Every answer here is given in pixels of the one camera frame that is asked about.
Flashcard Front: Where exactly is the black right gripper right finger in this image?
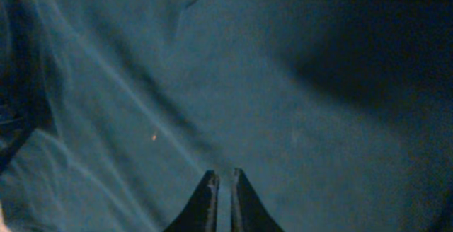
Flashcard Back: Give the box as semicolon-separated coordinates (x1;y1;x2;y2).
231;168;283;232

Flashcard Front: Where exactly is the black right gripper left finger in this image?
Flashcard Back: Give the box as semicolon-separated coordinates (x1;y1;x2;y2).
164;170;219;232

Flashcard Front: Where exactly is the black t-shirt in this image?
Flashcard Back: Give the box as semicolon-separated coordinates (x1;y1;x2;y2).
1;0;452;231

